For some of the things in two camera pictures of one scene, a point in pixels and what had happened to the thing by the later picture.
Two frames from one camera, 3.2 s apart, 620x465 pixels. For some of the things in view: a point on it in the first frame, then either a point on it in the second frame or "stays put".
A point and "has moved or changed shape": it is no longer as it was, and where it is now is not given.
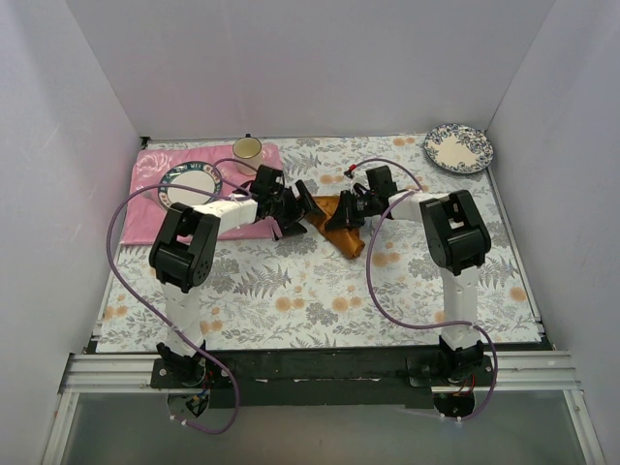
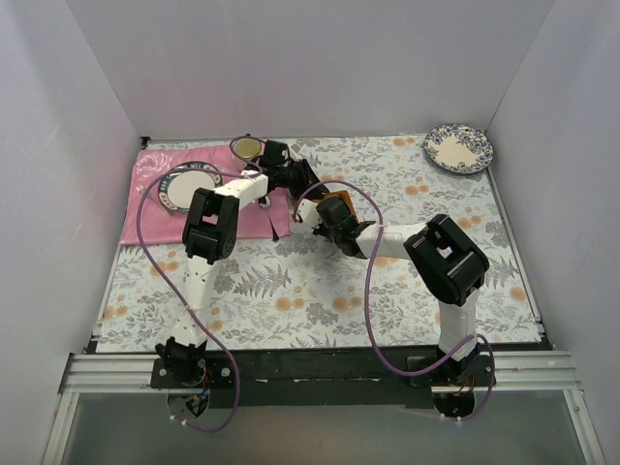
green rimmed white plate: x=195 y=174 stays put
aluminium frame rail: x=99 y=373 stays put
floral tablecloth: x=309 y=294 stays put
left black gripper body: x=293 y=209 to x=306 y=175
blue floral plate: x=458 y=148 stays put
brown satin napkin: x=348 y=240 has moved or changed shape
